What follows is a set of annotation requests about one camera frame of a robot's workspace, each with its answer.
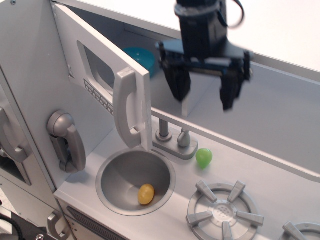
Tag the round metal sink bowl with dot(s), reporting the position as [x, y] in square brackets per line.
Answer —
[121, 176]

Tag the grey toy stove burner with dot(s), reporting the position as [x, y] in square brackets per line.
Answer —
[223, 211]

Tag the grey microwave door handle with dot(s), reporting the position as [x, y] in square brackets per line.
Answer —
[128, 124]

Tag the yellow plastic lemon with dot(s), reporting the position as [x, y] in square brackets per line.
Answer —
[146, 194]

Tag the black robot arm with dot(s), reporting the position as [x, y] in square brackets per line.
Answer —
[197, 3]

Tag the grey fridge door handle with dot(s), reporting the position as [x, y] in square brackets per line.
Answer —
[11, 137]

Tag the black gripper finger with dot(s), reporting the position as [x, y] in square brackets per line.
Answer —
[179, 81]
[231, 85]

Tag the green plastic pear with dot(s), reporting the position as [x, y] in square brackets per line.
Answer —
[204, 157]

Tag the grey oven door handle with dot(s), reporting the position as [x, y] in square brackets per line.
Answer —
[57, 227]

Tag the blue plastic bowl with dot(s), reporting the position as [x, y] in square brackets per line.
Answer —
[143, 57]

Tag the grey toy telephone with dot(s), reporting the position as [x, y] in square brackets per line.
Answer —
[67, 142]

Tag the grey toy faucet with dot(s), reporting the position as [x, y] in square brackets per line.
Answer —
[175, 142]

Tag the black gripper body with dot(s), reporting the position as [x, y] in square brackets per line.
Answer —
[204, 47]

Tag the white toy kitchen cabinet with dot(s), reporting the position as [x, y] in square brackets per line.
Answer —
[269, 140]

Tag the white toy microwave door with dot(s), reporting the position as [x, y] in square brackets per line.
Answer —
[94, 61]

